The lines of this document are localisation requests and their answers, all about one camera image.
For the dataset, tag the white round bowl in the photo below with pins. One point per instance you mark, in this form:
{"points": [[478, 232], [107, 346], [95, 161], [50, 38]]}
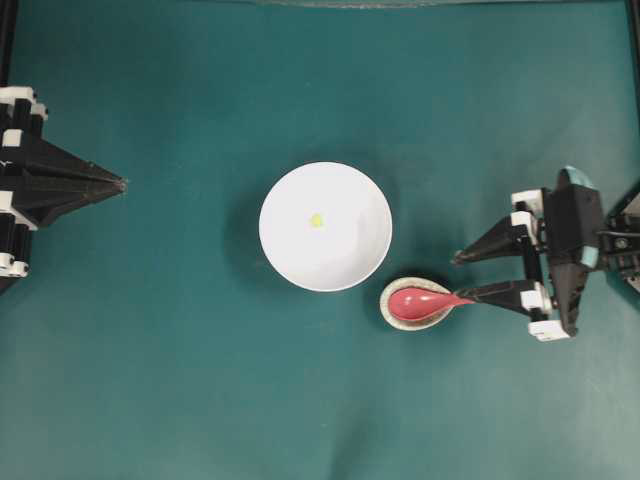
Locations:
{"points": [[355, 238]]}

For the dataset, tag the pink spoon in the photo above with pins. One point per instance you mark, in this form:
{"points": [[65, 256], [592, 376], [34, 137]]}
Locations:
{"points": [[413, 304]]}

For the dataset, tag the small speckled ceramic dish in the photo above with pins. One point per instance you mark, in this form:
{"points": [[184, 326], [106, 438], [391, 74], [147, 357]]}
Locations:
{"points": [[420, 323]]}

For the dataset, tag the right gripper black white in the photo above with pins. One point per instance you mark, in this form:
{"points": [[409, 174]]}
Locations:
{"points": [[564, 225]]}

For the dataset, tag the black frame rail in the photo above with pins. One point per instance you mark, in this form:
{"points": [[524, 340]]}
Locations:
{"points": [[8, 19]]}

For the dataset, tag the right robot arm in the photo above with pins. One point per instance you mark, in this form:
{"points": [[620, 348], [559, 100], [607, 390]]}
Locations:
{"points": [[619, 250]]}

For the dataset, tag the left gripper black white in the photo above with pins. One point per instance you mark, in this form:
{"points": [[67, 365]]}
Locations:
{"points": [[23, 149]]}

